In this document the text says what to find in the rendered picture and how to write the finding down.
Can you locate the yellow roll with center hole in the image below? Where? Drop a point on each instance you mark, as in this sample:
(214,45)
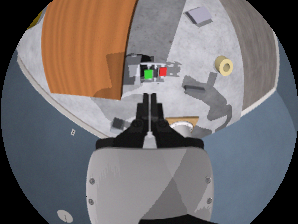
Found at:
(35,20)

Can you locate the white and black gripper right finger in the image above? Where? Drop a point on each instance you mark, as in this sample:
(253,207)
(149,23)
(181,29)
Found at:
(168,137)

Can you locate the grey rectangular bar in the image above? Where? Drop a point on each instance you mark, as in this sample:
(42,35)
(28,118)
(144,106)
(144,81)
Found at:
(194,89)

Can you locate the beige roll of masking tape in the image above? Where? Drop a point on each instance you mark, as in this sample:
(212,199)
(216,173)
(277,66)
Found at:
(220,62)

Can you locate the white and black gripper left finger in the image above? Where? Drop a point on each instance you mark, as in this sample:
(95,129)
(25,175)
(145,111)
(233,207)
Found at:
(131,137)

